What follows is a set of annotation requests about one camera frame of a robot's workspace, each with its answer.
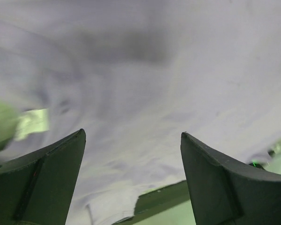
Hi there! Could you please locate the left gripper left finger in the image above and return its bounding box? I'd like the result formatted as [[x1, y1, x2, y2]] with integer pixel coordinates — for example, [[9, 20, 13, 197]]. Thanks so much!
[[0, 129, 86, 225]]

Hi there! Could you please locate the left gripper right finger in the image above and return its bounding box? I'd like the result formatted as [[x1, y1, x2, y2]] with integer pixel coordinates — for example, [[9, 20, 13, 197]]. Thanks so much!
[[180, 133, 281, 225]]

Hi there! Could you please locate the purple t shirt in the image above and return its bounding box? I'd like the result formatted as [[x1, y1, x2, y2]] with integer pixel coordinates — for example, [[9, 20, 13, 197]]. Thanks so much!
[[0, 0, 281, 225]]

